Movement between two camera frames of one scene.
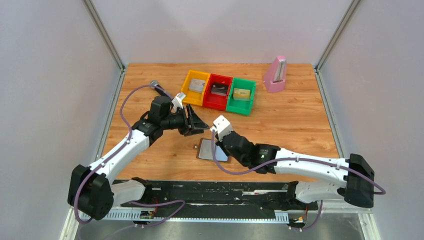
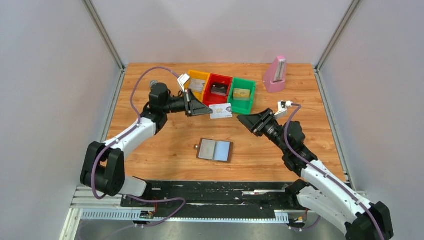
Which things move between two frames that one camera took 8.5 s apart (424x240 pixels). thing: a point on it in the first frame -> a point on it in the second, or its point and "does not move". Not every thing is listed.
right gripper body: [245, 161] -> [265, 126]
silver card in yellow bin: [197, 85] does not move
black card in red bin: [219, 88] does not move
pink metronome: [274, 78] does not move
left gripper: [197, 124] -> [194, 106]
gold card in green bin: [241, 94] does not move
